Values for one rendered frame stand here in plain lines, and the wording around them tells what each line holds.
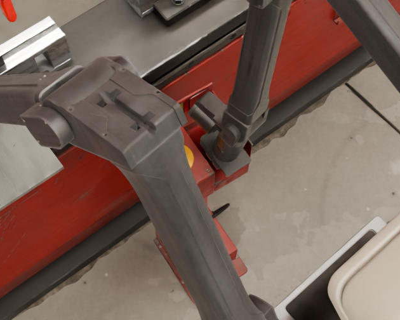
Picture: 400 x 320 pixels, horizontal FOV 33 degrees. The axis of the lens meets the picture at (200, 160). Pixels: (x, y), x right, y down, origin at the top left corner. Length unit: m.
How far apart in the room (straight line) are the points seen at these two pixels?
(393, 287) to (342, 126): 1.64
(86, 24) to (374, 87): 1.28
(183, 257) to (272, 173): 1.59
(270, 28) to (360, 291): 0.45
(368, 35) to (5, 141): 0.67
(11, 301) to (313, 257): 0.94
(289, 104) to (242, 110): 1.14
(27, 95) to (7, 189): 0.49
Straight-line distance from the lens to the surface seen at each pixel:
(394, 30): 0.96
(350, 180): 2.33
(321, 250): 2.23
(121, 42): 1.49
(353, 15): 0.97
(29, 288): 2.18
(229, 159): 1.41
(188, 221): 0.69
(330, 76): 2.44
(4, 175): 1.25
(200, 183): 1.45
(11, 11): 1.19
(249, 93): 1.20
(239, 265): 2.18
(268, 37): 1.09
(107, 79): 0.68
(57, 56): 1.44
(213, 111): 1.33
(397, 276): 0.81
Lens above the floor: 2.11
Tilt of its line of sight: 66 degrees down
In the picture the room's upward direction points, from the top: straight up
